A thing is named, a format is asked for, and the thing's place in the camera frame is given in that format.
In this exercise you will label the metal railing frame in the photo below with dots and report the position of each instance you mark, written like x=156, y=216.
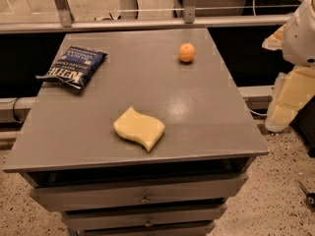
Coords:
x=26, y=16

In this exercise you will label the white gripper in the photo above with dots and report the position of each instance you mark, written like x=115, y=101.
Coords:
x=300, y=38

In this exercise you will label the blue Kettle chip bag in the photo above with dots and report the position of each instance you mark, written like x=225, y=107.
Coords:
x=75, y=67

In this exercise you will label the yellow wavy sponge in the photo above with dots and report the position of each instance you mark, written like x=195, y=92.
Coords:
x=139, y=128

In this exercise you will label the orange fruit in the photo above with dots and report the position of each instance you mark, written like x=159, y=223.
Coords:
x=186, y=52

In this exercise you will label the top grey drawer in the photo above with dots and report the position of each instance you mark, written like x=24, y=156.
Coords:
x=139, y=193

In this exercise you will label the grey drawer cabinet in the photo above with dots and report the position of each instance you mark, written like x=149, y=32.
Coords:
x=68, y=139

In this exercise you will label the grey drawer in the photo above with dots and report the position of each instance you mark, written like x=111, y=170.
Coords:
x=144, y=217
x=199, y=228
x=139, y=193

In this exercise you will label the dark object on floor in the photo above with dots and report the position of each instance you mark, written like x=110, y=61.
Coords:
x=309, y=197

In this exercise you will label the bottom grey drawer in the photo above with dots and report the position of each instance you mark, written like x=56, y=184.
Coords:
x=199, y=228

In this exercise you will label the middle grey drawer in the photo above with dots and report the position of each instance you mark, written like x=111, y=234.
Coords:
x=144, y=217

